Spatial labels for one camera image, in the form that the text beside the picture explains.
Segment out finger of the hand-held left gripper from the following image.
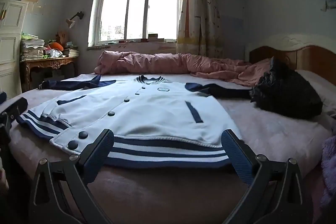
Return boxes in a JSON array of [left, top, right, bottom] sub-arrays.
[[0, 97, 28, 125]]

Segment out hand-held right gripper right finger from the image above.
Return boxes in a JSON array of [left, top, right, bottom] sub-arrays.
[[221, 129, 314, 224]]

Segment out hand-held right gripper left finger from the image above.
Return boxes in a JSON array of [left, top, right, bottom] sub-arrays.
[[29, 129, 114, 224]]

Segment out white and navy baseball jacket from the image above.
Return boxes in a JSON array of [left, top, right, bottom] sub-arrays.
[[16, 74, 252, 169]]

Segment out pink floral bed sheet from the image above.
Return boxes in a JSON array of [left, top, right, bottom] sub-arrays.
[[0, 73, 334, 224]]

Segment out carved wooden desk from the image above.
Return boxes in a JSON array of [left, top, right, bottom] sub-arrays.
[[20, 56, 79, 92]]

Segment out stack of papers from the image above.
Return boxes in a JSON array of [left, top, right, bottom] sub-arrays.
[[20, 39, 46, 61]]

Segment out white wardrobe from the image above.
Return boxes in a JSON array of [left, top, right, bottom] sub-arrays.
[[0, 0, 29, 101]]

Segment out stack of books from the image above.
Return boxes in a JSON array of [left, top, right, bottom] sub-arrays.
[[63, 46, 79, 58]]

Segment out black ruffled garment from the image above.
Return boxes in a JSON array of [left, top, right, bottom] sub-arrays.
[[249, 57, 323, 119]]

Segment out purple fuzzy cloth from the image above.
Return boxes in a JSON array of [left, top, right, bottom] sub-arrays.
[[320, 135, 336, 203]]

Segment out pink quilt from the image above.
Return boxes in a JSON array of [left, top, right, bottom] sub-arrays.
[[94, 50, 273, 86]]

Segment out white pillow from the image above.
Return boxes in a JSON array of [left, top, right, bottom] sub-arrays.
[[295, 69, 336, 114]]

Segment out wooden bed headboard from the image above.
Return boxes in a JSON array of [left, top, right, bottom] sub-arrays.
[[245, 34, 336, 80]]

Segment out books on windowsill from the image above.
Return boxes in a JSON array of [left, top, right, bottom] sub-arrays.
[[142, 34, 166, 43]]

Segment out tree print curtain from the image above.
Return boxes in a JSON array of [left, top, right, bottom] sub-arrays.
[[176, 0, 223, 56]]

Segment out white framed window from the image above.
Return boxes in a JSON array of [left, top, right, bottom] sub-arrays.
[[88, 0, 184, 47]]

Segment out wall lamp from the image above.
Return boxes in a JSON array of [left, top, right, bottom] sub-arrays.
[[66, 11, 84, 28]]

